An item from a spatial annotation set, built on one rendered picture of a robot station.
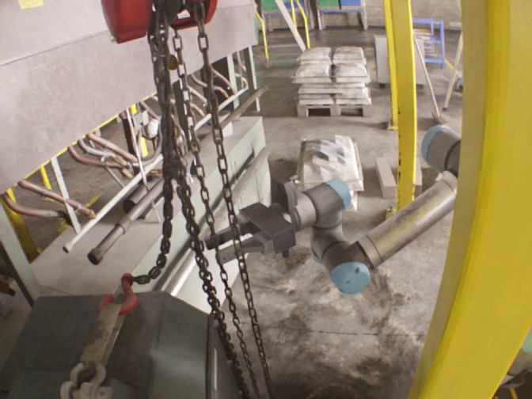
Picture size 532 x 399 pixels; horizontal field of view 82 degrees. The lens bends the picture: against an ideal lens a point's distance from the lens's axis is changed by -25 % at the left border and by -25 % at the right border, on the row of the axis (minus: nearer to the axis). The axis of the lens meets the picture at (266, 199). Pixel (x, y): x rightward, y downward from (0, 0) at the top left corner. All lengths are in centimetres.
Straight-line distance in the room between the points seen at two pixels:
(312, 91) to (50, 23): 341
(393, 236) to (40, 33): 97
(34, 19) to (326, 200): 85
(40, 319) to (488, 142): 76
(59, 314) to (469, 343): 68
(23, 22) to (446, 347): 104
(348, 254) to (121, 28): 61
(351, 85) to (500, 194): 386
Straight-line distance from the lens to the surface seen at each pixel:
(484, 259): 33
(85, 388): 52
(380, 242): 82
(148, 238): 135
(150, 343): 63
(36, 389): 62
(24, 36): 100
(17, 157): 94
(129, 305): 67
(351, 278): 80
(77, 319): 74
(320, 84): 415
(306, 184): 245
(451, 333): 40
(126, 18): 51
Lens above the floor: 129
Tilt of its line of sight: 29 degrees down
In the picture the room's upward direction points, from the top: 8 degrees counter-clockwise
